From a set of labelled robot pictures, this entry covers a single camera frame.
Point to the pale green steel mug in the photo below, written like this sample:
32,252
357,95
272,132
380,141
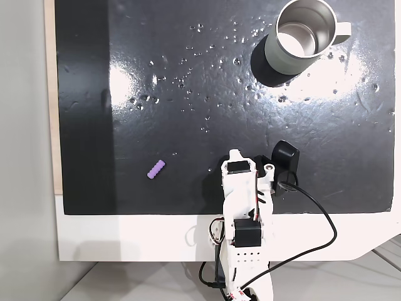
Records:
282,59

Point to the purple ribbed pen grip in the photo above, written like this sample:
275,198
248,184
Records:
156,169

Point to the beige wooden board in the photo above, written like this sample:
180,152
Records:
51,94

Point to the black rubber mat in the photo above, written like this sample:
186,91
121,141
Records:
188,141

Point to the black oval camera box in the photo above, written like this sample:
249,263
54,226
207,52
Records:
285,155

